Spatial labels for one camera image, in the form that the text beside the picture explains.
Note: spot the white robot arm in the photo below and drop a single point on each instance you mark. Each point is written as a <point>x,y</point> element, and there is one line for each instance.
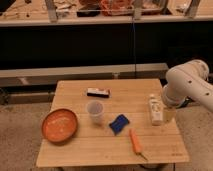
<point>186,80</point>

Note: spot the black and red box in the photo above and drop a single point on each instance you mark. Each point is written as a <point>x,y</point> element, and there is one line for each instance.
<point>96,92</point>

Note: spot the white bottle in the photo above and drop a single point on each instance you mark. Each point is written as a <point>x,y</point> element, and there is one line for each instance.
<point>156,110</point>

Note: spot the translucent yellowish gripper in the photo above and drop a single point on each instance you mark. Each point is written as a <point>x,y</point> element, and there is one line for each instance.
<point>169,114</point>

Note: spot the orange pepper with green stem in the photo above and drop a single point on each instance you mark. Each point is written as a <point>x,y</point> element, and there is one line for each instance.
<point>137,148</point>

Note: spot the blue sponge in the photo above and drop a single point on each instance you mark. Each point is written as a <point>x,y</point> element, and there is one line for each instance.
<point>118,124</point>

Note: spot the wooden table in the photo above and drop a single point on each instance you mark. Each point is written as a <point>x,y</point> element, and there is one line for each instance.
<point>97,145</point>

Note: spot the clear plastic cup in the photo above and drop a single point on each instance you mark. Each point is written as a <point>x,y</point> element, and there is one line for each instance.
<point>95,110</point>

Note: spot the orange bowl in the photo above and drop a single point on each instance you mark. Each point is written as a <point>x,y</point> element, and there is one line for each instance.
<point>59,125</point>

